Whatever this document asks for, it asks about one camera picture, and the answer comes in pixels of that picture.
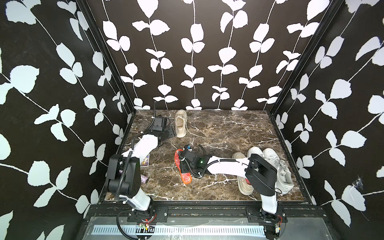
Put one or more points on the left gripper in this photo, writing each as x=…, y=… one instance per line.
x=171, y=130

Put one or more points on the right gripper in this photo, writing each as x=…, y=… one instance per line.
x=182, y=168

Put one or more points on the red insole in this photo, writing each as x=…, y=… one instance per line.
x=183, y=168

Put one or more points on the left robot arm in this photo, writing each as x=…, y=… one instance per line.
x=123, y=178

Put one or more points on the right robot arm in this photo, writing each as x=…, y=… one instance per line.
x=252, y=169

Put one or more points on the colourful card box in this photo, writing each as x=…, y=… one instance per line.
x=145, y=161

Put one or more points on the purple glitter tube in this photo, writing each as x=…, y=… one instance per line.
x=144, y=179

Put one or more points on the white sneaker inner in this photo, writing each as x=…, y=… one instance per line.
x=255, y=153

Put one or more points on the white sneaker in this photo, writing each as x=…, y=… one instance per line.
x=284, y=175
x=255, y=153

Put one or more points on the white sneaker outer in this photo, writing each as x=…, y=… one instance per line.
x=284, y=175

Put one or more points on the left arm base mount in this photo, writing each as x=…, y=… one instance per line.
x=154, y=214

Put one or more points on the white vented rail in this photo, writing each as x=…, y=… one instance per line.
x=161, y=230

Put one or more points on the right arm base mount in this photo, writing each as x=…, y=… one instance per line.
x=255, y=214

